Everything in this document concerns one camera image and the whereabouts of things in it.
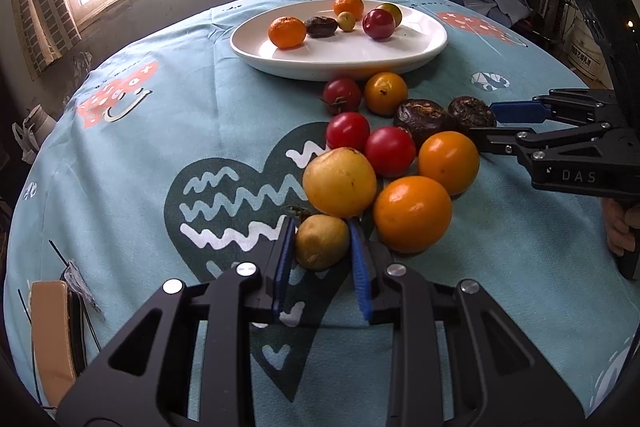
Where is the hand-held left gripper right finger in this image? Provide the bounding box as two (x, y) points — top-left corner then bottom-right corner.
(349, 218), (587, 427)

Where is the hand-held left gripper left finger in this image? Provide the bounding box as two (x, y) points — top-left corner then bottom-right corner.
(55, 217), (297, 427)

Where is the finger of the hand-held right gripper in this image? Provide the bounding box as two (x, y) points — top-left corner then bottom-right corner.
(489, 88), (622, 126)
(469, 122), (627, 158)

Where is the dark wrinkled passion fruit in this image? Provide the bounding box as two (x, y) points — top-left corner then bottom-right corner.
(447, 96), (498, 132)
(393, 98), (463, 146)

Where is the small yellow passion fruit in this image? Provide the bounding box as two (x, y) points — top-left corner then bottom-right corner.
(294, 214), (351, 271)

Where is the white oval plate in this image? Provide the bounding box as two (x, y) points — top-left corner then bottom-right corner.
(229, 0), (448, 82)

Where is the person's right hand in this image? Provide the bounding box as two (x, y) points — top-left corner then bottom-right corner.
(601, 197), (640, 258)

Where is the large orange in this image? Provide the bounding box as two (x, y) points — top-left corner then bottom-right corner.
(372, 175), (454, 255)

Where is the large yellow passion fruit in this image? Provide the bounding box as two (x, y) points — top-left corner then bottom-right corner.
(302, 147), (378, 220)

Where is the small orange with dark spot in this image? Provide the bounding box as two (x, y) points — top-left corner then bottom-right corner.
(363, 71), (409, 117)

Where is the light blue printed tablecloth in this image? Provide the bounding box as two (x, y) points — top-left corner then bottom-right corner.
(2, 0), (640, 427)

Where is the green orange mandarin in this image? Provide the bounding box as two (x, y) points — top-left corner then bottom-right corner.
(376, 3), (404, 28)

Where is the red plum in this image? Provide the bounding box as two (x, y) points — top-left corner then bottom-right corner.
(362, 9), (397, 40)

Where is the dark red tomato with stem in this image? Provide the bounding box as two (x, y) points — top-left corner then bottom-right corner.
(320, 77), (362, 116)

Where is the clear plastic wrapper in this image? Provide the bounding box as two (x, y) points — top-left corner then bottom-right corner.
(64, 261), (105, 317)

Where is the dark purple passion fruit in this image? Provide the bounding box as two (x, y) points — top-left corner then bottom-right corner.
(304, 16), (339, 39)

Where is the white plastic bag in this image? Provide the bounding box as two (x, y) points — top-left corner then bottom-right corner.
(12, 106), (58, 160)

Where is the checked curtain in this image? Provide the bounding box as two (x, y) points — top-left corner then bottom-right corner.
(9, 0), (83, 80)

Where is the black cable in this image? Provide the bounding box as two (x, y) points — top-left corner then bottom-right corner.
(17, 239), (103, 403)

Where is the tan leather strap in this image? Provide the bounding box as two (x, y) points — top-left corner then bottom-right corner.
(30, 281), (78, 408)

